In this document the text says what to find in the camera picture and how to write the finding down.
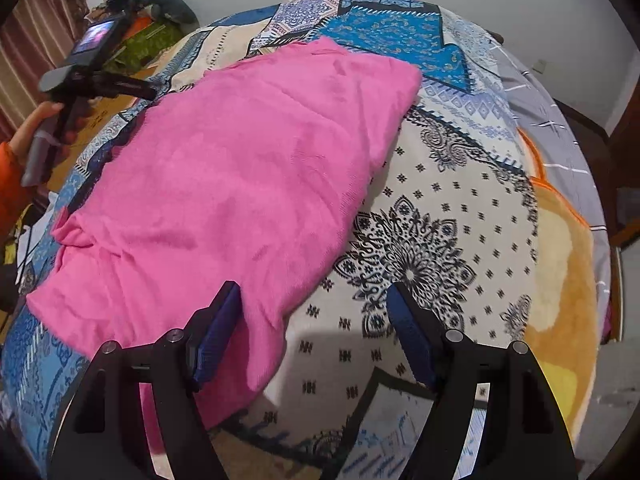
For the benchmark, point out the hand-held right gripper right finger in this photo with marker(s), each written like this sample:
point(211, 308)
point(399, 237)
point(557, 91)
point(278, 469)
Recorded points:
point(411, 332)

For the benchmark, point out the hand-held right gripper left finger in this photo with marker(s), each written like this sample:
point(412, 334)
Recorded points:
point(216, 340)

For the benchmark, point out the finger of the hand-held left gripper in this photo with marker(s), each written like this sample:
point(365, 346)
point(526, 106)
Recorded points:
point(135, 89)

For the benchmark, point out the pink buttoned cardigan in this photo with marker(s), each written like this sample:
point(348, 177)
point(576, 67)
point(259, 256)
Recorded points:
point(210, 180)

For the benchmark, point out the person's left forearm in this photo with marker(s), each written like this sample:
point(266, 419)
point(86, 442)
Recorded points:
point(12, 190)

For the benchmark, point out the person's left hand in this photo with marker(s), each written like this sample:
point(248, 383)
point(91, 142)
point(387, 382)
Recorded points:
point(32, 127)

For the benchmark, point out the green patterned cloth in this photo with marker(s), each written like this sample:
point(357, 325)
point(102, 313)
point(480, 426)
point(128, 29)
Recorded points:
point(150, 42)

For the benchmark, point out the striped brown curtain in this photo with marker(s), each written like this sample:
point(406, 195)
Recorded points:
point(35, 15)

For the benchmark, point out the grey plush toy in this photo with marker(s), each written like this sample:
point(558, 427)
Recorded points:
point(167, 4)

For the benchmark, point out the blue patchwork printed blanket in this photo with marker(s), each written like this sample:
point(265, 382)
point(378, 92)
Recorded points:
point(430, 240)

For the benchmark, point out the orange fleece blanket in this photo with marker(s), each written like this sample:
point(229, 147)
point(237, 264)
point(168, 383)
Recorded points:
point(562, 270)

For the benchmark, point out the stack of papers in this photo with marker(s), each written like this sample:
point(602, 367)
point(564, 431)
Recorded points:
point(22, 242)

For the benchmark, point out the dark wooden bed frame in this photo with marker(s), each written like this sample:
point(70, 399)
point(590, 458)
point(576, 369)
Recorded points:
point(622, 200)

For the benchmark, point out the white wall socket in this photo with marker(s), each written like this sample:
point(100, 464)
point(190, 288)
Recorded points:
point(539, 66)

